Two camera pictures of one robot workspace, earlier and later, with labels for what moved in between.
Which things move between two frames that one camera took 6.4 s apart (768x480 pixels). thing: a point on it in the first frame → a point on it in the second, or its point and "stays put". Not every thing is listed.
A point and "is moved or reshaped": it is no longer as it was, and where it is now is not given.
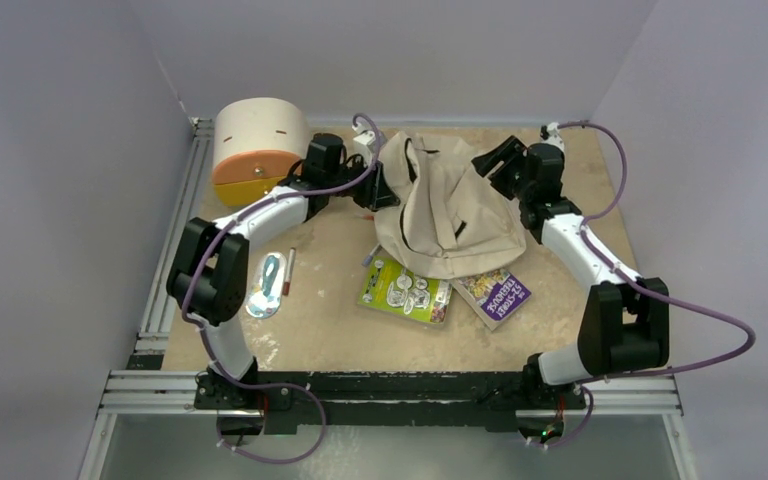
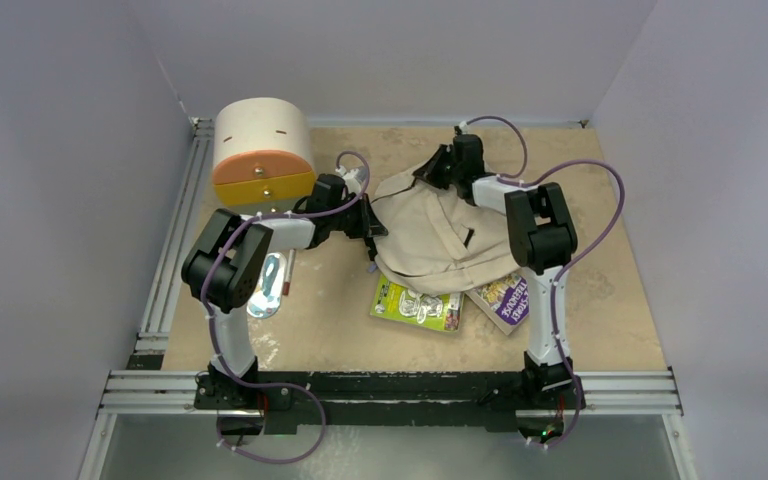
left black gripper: [375, 193] → [368, 226]
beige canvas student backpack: [453, 218] is moved or reshaped
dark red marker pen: [290, 264] stays put
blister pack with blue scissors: [265, 298] stays put
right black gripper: [511, 152] → [428, 172]
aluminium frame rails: [149, 390] stays put
